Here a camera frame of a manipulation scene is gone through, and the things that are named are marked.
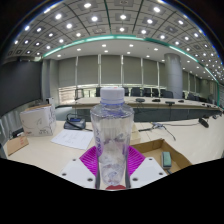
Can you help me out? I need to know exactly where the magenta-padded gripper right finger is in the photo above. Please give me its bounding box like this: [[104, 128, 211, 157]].
[[125, 145, 168, 190]]

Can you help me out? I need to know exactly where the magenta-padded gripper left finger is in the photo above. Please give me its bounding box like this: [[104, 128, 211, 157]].
[[59, 145, 100, 190]]

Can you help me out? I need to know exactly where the clear plastic water bottle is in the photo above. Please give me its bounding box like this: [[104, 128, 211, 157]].
[[89, 86, 135, 188]]

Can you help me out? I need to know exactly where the white paper sheet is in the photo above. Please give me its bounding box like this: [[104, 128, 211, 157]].
[[50, 128, 95, 151]]

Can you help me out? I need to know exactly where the green whiteboard eraser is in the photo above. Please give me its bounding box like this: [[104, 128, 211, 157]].
[[161, 151, 173, 169]]

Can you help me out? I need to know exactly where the open cardboard box, red side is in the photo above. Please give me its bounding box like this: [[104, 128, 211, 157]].
[[131, 138, 193, 174]]

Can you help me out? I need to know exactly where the white printed cardboard box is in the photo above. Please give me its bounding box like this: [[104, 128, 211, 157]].
[[19, 103, 58, 138]]

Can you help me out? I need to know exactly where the row of black office chairs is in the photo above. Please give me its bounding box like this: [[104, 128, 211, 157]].
[[74, 85, 201, 101]]

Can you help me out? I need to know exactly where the flat brown cardboard piece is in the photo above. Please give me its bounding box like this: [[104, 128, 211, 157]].
[[6, 134, 30, 157]]

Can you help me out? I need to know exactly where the black box-shaped device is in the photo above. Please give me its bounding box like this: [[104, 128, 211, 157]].
[[11, 128, 26, 138]]

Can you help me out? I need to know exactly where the black table microphone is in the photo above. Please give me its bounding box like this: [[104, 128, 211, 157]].
[[198, 116, 210, 129]]

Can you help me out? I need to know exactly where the group of ceiling lights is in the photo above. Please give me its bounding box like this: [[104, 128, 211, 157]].
[[6, 0, 224, 84]]

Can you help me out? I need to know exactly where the small microphone stand with cable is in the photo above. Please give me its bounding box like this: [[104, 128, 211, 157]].
[[149, 121, 178, 141]]

